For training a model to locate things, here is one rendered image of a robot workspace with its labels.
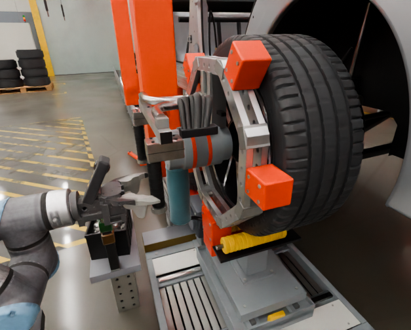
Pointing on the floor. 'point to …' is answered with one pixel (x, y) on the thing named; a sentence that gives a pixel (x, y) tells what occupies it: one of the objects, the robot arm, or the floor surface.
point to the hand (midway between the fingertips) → (155, 183)
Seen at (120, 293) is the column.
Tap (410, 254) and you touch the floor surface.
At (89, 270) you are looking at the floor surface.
